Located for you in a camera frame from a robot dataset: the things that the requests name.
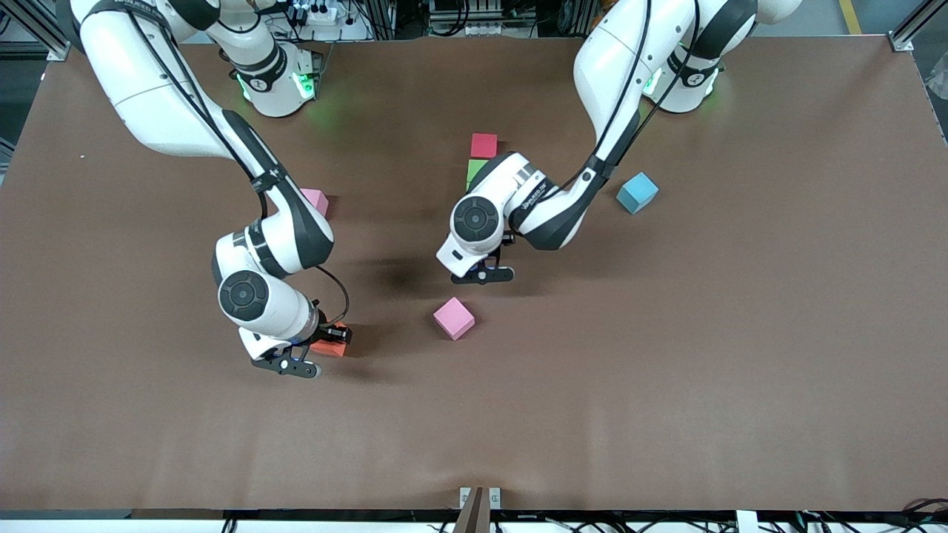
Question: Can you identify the white power strip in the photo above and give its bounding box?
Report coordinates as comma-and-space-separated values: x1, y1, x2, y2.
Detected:
293, 4, 341, 27

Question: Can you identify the light blue foam cube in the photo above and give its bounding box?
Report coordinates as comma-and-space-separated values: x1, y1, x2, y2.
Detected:
616, 172, 660, 215

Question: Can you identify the grey equipment rack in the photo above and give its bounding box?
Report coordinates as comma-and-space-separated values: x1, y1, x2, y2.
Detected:
428, 0, 519, 36

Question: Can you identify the brown table cover sheet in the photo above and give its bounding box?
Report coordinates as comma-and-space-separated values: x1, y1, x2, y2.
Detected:
0, 37, 948, 513

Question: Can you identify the clear plastic bag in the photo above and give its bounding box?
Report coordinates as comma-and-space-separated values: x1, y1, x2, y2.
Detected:
917, 53, 948, 141

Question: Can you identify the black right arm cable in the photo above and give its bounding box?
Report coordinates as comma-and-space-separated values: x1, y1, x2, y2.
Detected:
111, 0, 351, 330

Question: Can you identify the small metal edge bracket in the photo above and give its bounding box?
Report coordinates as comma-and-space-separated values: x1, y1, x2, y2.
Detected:
459, 486, 502, 510

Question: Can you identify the brown wedge post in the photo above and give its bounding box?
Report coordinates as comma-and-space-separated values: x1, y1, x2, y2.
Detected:
453, 487, 493, 533

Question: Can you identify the aluminium frame profile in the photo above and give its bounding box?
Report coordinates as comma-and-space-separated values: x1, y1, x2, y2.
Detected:
0, 0, 75, 61
889, 0, 948, 53

